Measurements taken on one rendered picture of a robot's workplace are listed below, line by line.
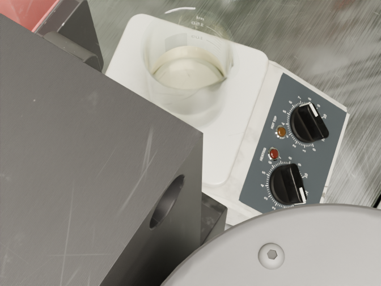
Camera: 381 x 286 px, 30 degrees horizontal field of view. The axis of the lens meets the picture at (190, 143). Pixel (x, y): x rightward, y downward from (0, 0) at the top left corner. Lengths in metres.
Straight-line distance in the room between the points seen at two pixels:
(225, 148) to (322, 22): 0.21
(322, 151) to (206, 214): 0.45
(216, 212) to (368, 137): 0.50
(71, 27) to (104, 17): 0.48
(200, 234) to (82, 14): 0.09
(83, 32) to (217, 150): 0.33
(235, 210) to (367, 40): 0.23
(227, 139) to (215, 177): 0.03
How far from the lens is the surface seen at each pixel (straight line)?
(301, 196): 0.56
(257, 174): 0.56
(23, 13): 0.20
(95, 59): 0.18
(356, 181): 0.64
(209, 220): 0.16
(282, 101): 0.59
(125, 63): 0.57
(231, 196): 0.55
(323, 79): 0.67
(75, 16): 0.21
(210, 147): 0.54
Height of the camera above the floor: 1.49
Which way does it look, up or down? 69 degrees down
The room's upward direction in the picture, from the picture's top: straight up
